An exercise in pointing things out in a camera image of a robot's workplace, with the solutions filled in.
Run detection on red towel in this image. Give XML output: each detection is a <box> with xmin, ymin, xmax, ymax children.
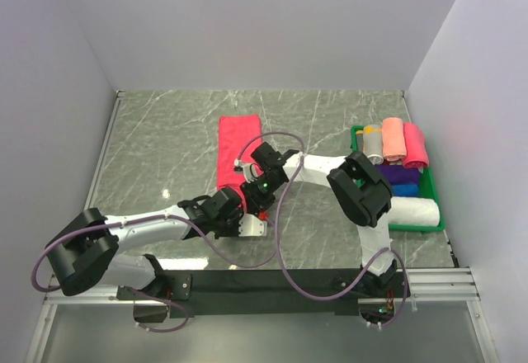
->
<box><xmin>217</xmin><ymin>115</ymin><xmax>262</xmax><ymax>209</ymax></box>

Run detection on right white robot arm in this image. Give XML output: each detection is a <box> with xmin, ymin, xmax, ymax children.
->
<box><xmin>234</xmin><ymin>143</ymin><xmax>398</xmax><ymax>297</ymax></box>

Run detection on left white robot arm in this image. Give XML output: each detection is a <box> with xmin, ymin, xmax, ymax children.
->
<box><xmin>41</xmin><ymin>187</ymin><xmax>244</xmax><ymax>299</ymax></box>

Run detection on black base beam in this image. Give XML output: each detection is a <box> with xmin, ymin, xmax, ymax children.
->
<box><xmin>143</xmin><ymin>268</ymin><xmax>410</xmax><ymax>317</ymax></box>

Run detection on green plastic bin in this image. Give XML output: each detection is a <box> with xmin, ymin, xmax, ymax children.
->
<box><xmin>350</xmin><ymin>125</ymin><xmax>447</xmax><ymax>232</ymax></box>

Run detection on grey rolled towel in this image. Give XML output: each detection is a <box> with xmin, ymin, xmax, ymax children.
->
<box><xmin>363</xmin><ymin>125</ymin><xmax>384</xmax><ymax>165</ymax></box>

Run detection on purple towel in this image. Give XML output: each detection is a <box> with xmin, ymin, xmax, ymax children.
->
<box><xmin>376</xmin><ymin>164</ymin><xmax>421</xmax><ymax>186</ymax></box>

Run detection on blue towel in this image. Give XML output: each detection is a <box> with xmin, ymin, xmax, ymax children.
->
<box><xmin>392</xmin><ymin>184</ymin><xmax>420</xmax><ymax>197</ymax></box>

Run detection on orange rolled towel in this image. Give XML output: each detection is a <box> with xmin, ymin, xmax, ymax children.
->
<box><xmin>382</xmin><ymin>117</ymin><xmax>407</xmax><ymax>163</ymax></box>

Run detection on white rolled towel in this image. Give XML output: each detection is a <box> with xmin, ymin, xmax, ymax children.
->
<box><xmin>388</xmin><ymin>196</ymin><xmax>441</xmax><ymax>227</ymax></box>

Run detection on pink rolled towel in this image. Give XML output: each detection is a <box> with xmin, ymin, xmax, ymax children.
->
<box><xmin>403</xmin><ymin>122</ymin><xmax>430</xmax><ymax>168</ymax></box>

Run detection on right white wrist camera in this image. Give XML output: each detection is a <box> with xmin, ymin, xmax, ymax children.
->
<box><xmin>233</xmin><ymin>158</ymin><xmax>259</xmax><ymax>182</ymax></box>

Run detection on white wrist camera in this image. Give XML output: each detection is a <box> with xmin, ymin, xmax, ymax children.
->
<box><xmin>233</xmin><ymin>158</ymin><xmax>259</xmax><ymax>182</ymax></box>
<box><xmin>238</xmin><ymin>214</ymin><xmax>268</xmax><ymax>238</ymax></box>

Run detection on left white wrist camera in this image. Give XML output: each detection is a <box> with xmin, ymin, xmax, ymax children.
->
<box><xmin>238</xmin><ymin>214</ymin><xmax>268</xmax><ymax>238</ymax></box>

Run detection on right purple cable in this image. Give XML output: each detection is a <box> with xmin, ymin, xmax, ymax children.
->
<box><xmin>233</xmin><ymin>131</ymin><xmax>412</xmax><ymax>328</ymax></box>

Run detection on aluminium rail frame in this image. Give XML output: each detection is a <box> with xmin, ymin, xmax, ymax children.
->
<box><xmin>25</xmin><ymin>268</ymin><xmax>500</xmax><ymax>362</ymax></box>

